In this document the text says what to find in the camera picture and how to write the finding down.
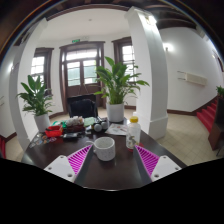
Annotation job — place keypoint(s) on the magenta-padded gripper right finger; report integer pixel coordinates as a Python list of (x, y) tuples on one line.
[(165, 165)]

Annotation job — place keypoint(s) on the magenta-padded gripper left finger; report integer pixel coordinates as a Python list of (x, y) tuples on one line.
[(60, 165)]

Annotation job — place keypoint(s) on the clear bottle with yellow cap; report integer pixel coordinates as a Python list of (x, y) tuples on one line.
[(133, 133)]

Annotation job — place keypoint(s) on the small black case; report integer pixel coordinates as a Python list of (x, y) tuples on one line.
[(70, 135)]

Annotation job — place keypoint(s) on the green plant in white pot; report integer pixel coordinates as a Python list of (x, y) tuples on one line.
[(42, 121), (115, 112)]

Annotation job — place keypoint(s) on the white speckled mug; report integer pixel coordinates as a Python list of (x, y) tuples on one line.
[(105, 148)]

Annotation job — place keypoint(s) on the green booklet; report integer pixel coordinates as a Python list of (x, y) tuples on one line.
[(89, 121)]

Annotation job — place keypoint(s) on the grey microphone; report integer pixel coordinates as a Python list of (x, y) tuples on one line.
[(97, 127), (104, 125)]

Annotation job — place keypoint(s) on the printed paper leaflet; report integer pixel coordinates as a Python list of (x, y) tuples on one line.
[(116, 129)]

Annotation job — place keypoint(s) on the black chair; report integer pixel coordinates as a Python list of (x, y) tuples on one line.
[(82, 107)]

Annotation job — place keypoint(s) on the white square column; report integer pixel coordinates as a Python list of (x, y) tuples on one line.
[(155, 86), (18, 110)]

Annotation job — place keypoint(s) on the dark wooden double door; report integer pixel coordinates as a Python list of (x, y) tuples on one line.
[(81, 88)]

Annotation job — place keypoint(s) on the small green plant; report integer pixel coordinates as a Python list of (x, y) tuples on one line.
[(220, 91)]

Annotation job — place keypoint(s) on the dark wooden framed window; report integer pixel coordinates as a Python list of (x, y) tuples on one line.
[(38, 65), (128, 55)]

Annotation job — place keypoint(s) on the green exit sign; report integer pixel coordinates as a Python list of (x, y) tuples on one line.
[(76, 40)]

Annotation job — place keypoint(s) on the white wall radiator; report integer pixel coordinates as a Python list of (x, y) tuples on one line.
[(195, 79)]

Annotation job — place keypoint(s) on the glowing wall lamp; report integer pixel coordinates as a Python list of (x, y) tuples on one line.
[(168, 47)]

